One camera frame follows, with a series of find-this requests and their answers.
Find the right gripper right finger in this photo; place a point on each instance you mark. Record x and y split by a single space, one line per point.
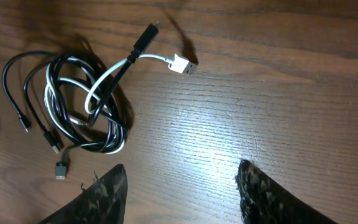
263 200

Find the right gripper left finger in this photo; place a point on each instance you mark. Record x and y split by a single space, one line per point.
103 202

